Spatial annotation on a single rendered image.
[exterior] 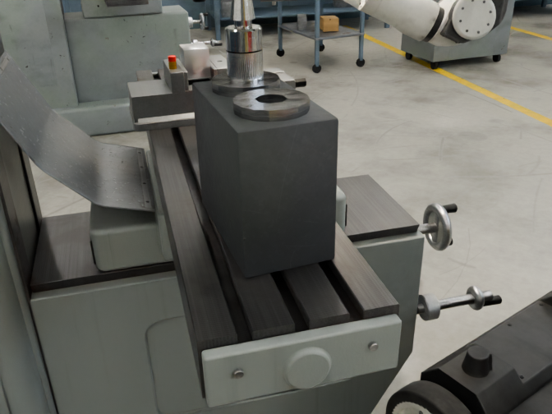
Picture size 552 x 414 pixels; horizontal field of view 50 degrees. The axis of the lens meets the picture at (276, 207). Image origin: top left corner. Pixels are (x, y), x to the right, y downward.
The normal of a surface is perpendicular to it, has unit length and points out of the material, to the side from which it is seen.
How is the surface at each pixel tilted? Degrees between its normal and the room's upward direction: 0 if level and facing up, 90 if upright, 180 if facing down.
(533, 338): 0
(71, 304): 90
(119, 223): 0
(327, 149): 90
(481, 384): 0
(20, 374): 89
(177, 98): 90
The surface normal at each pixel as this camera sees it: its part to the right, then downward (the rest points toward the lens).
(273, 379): 0.26, 0.44
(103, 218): -0.02, -0.89
